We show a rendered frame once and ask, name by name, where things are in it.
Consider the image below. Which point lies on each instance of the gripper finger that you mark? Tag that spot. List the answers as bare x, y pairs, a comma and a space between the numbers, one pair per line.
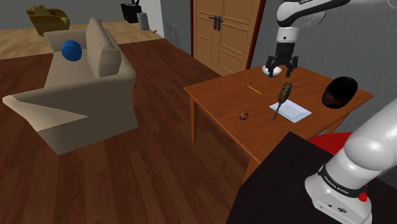
270, 66
292, 65

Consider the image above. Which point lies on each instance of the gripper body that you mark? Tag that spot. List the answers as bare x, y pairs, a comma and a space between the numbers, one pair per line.
283, 52

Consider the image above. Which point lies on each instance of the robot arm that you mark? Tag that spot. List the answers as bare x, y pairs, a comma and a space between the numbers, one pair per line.
356, 161

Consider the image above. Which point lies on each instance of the white bowl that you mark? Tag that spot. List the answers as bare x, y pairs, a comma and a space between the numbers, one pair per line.
277, 71

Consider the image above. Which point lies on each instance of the thin yellow stick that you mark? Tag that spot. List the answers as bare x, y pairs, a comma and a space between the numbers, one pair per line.
254, 89

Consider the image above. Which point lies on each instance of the dark patterned hand mirror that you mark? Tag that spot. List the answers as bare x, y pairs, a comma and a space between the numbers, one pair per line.
282, 96

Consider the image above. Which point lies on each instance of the brown wooden table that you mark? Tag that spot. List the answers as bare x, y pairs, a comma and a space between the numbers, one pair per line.
235, 99

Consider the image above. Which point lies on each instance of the black rounded helmet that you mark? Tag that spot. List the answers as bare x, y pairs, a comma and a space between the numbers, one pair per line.
338, 93

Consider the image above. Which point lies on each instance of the wooden double door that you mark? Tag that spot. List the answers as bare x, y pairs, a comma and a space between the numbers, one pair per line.
223, 34

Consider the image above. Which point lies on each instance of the red chair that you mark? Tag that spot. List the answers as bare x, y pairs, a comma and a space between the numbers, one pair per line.
332, 142

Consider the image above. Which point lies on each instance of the grey cylindrical bin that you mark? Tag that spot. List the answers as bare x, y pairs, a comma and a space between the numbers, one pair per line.
143, 21

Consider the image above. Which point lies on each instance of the black box with plant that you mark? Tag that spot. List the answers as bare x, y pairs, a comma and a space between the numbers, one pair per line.
131, 12

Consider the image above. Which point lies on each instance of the beige sofa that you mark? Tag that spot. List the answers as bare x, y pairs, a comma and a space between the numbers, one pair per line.
93, 102

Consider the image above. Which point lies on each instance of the blue ball cushion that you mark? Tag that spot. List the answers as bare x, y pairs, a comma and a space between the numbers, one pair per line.
71, 51

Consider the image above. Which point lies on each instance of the olive yellow armchair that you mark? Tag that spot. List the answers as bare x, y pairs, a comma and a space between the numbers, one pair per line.
46, 20

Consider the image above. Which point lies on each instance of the grey wall vent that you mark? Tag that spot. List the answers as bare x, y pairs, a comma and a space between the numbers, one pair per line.
171, 33

